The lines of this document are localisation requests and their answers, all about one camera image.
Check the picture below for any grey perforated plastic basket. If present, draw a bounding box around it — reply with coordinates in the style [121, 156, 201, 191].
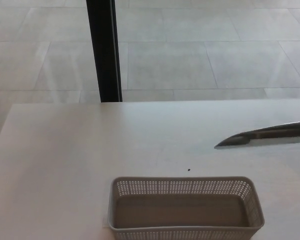
[103, 176, 266, 240]

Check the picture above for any black vertical post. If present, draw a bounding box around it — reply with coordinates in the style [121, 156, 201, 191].
[86, 0, 123, 103]

